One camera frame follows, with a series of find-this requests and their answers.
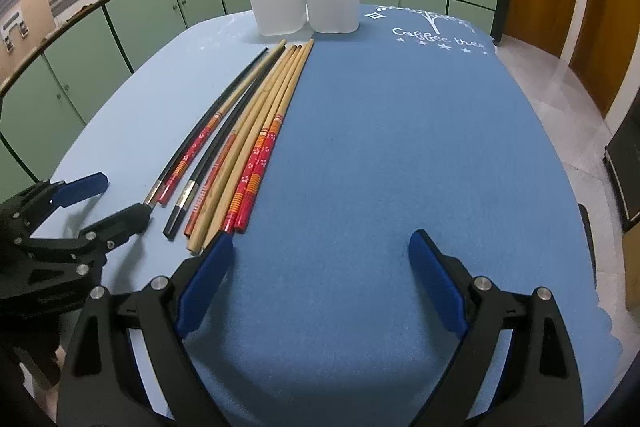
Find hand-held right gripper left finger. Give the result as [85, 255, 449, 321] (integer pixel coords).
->
[56, 234, 236, 427]

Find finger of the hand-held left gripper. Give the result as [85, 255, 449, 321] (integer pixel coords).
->
[0, 173, 109, 242]
[20, 203, 152, 278]

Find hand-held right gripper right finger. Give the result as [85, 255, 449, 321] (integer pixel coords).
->
[409, 229, 586, 427]

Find dark blue printed tablecloth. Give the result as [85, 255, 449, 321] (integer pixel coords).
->
[150, 3, 621, 427]

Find brown cardboard sheet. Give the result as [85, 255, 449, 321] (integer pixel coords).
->
[0, 0, 57, 82]

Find green base kitchen cabinets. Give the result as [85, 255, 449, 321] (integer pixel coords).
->
[0, 0, 516, 200]

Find black glass cabinet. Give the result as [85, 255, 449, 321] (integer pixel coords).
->
[602, 104, 640, 235]

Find plain wooden door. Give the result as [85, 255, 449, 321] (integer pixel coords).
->
[569, 0, 640, 120]

